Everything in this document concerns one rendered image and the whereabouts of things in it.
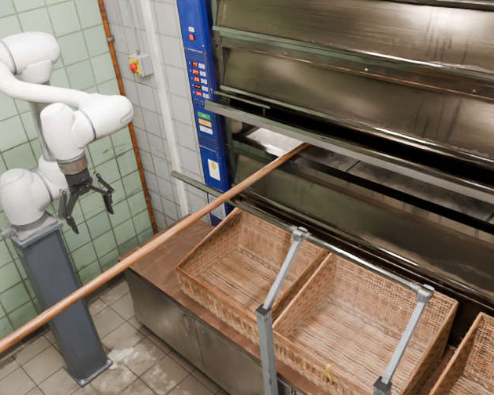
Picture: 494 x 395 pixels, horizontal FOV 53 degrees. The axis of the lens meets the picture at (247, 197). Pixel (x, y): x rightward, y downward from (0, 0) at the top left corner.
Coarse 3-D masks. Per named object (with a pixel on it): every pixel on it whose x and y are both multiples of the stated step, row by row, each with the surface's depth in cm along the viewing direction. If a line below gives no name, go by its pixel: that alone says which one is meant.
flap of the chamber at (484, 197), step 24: (240, 120) 207; (288, 120) 202; (312, 120) 204; (312, 144) 184; (360, 144) 179; (384, 144) 180; (384, 168) 166; (432, 168) 162; (456, 168) 162; (480, 168) 163; (480, 192) 146
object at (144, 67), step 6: (132, 54) 259; (144, 54) 257; (132, 60) 257; (138, 60) 253; (144, 60) 255; (150, 60) 257; (138, 66) 255; (144, 66) 256; (150, 66) 258; (132, 72) 262; (138, 72) 258; (144, 72) 257; (150, 72) 260
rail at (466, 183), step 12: (228, 108) 209; (264, 120) 197; (276, 120) 195; (300, 132) 186; (312, 132) 183; (336, 144) 177; (348, 144) 173; (372, 156) 168; (384, 156) 165; (408, 168) 160; (420, 168) 157; (456, 180) 150; (468, 180) 148; (492, 192) 144
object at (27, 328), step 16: (304, 144) 225; (256, 176) 206; (208, 208) 190; (160, 240) 176; (112, 272) 164; (80, 288) 158; (64, 304) 154; (32, 320) 149; (48, 320) 151; (16, 336) 145; (0, 352) 142
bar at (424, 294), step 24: (216, 192) 204; (264, 216) 188; (312, 240) 174; (288, 264) 178; (360, 264) 162; (408, 288) 152; (432, 288) 149; (264, 312) 177; (264, 336) 182; (408, 336) 149; (264, 360) 191; (264, 384) 201; (384, 384) 149
